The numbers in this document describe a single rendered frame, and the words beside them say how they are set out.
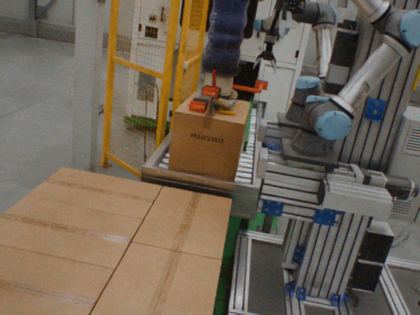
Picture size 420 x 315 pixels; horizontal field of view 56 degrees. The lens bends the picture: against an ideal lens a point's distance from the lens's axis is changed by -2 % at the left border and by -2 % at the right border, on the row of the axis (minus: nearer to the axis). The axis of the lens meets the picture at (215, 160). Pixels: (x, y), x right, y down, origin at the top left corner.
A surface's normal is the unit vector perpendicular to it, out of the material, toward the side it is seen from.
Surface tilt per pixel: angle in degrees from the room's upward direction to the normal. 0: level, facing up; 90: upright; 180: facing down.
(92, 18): 90
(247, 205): 90
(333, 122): 97
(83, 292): 0
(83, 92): 90
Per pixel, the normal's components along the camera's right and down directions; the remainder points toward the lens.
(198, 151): -0.14, 0.34
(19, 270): 0.15, -0.92
